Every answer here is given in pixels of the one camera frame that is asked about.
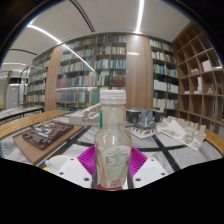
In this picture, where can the clear plastic bottle white cap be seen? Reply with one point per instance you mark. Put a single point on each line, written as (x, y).
(112, 133)

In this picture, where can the wooden bookshelf wall with books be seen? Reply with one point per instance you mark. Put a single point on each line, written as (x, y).
(96, 66)

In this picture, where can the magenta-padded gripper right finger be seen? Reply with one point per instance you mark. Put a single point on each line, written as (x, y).
(150, 171)

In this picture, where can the ceiling light strips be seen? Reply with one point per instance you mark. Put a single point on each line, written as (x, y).
(140, 15)

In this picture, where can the dark grey architectural model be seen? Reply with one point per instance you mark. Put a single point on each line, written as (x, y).
(143, 120)

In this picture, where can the beige architectural model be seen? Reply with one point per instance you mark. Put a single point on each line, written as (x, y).
(85, 116)

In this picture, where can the wooden slatted bench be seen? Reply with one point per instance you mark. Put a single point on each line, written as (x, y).
(215, 140)
(26, 121)

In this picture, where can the wooden cubby shelf unit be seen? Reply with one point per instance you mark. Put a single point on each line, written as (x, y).
(200, 83)

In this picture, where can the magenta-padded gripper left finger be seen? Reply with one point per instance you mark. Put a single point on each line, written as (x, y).
(74, 171)

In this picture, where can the brown building model wooden board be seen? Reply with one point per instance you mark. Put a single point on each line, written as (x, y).
(43, 136)

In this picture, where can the white architectural site model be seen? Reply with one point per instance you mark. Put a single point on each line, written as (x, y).
(181, 131)

